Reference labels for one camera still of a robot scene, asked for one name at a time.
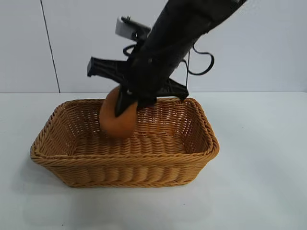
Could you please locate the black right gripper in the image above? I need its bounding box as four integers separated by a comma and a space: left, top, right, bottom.
87, 14, 189, 118

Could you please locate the orange bread roll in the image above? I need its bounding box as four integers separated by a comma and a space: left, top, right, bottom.
99, 86, 139, 139

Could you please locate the woven wicker basket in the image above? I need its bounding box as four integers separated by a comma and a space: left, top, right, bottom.
30, 97, 220, 188

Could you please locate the thin black camera cable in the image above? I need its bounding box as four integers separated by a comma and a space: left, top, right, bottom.
123, 44, 139, 58

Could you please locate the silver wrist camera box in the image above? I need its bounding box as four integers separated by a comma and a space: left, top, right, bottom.
116, 16, 139, 40

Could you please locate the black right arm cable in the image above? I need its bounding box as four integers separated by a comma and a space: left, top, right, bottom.
184, 44, 215, 76

